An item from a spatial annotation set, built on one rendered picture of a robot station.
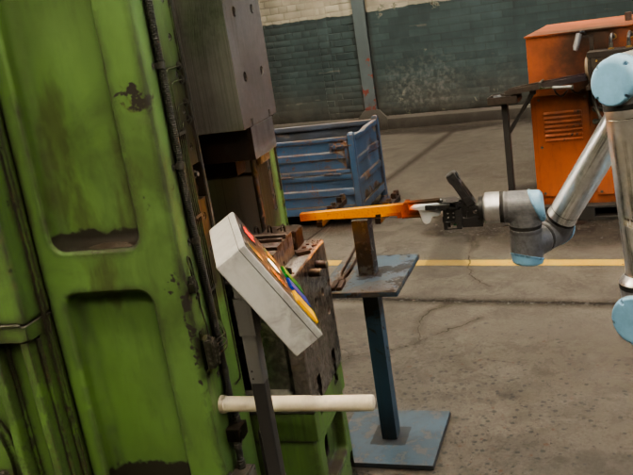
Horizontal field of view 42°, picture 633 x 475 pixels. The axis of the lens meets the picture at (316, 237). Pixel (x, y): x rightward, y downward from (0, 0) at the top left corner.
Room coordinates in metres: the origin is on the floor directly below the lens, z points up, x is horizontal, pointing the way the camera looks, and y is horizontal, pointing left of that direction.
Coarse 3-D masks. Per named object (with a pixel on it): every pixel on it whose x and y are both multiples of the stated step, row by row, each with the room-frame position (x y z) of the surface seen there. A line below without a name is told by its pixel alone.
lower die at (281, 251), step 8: (280, 232) 2.53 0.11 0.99; (288, 232) 2.51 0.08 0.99; (264, 240) 2.44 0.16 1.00; (272, 240) 2.43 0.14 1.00; (280, 240) 2.43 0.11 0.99; (288, 240) 2.49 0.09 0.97; (272, 248) 2.38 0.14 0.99; (280, 248) 2.40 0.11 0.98; (288, 248) 2.47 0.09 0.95; (272, 256) 2.33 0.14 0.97; (280, 256) 2.39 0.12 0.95; (288, 256) 2.46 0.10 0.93; (280, 264) 2.38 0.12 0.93
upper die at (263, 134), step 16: (256, 128) 2.38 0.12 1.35; (272, 128) 2.51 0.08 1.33; (208, 144) 2.37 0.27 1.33; (224, 144) 2.36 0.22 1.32; (240, 144) 2.34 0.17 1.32; (256, 144) 2.35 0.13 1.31; (272, 144) 2.49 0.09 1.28; (208, 160) 2.38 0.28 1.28; (224, 160) 2.36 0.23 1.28; (240, 160) 2.35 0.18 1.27
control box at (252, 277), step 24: (216, 240) 1.89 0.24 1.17; (240, 240) 1.75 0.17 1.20; (216, 264) 1.72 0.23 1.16; (240, 264) 1.70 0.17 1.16; (264, 264) 1.75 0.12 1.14; (240, 288) 1.70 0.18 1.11; (264, 288) 1.70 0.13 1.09; (288, 288) 1.80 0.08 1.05; (264, 312) 1.70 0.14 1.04; (288, 312) 1.71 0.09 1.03; (288, 336) 1.71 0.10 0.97; (312, 336) 1.72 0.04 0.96
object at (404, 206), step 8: (408, 200) 2.34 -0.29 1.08; (416, 200) 2.33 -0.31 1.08; (424, 200) 2.32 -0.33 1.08; (432, 200) 2.30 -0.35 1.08; (344, 208) 2.40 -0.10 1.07; (352, 208) 2.38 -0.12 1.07; (360, 208) 2.36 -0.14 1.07; (368, 208) 2.35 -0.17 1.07; (376, 208) 2.35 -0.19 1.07; (384, 208) 2.34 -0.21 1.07; (392, 208) 2.33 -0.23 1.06; (400, 208) 2.33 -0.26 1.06; (408, 208) 2.31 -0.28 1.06; (304, 216) 2.41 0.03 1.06; (312, 216) 2.41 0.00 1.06; (320, 216) 2.40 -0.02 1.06; (328, 216) 2.39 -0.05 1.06; (336, 216) 2.38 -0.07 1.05; (344, 216) 2.38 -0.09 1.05; (352, 216) 2.37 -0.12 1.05
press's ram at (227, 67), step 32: (192, 0) 2.31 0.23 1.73; (224, 0) 2.30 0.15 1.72; (256, 0) 2.55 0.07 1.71; (192, 32) 2.31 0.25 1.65; (224, 32) 2.29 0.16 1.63; (256, 32) 2.51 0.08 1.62; (192, 64) 2.32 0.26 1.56; (224, 64) 2.29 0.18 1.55; (256, 64) 2.46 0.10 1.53; (192, 96) 2.32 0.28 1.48; (224, 96) 2.30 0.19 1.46; (256, 96) 2.42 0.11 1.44; (224, 128) 2.30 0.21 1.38
